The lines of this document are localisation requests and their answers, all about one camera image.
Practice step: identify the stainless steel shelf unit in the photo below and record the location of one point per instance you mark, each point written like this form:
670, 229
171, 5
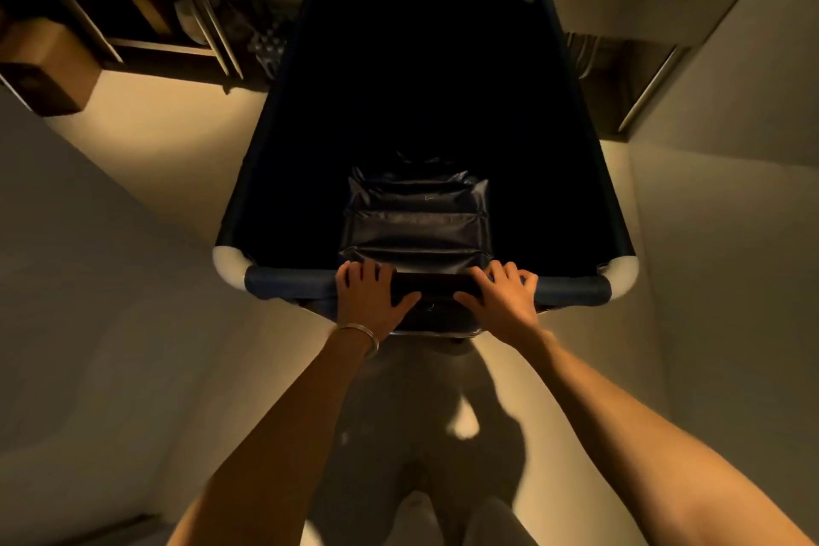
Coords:
128, 2

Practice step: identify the person's right middle finger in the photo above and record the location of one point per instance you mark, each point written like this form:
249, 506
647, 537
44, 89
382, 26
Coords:
496, 270

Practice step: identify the person's right thumb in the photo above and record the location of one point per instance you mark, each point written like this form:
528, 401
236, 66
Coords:
468, 302

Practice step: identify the person's left hand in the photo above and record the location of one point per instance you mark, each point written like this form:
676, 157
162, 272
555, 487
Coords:
365, 305

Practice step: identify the person's right forearm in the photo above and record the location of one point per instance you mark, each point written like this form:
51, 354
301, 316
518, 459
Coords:
646, 443

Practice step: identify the person's right hand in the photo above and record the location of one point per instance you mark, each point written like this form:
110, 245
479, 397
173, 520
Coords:
505, 309

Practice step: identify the brown cardboard box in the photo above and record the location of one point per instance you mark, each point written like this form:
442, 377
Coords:
45, 69

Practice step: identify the dark blue laundry cart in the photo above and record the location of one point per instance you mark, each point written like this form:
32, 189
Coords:
422, 136

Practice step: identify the person's right little finger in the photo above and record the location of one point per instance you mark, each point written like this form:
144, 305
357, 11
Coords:
529, 283

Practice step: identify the person's left thumb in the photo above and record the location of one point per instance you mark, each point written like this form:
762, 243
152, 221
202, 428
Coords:
404, 305

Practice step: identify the person's left middle finger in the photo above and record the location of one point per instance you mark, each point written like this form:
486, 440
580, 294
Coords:
369, 270

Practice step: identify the black folded plastic bag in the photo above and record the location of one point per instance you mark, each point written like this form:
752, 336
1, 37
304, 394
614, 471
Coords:
417, 219

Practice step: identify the person's left forearm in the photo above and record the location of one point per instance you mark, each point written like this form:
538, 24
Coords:
281, 443

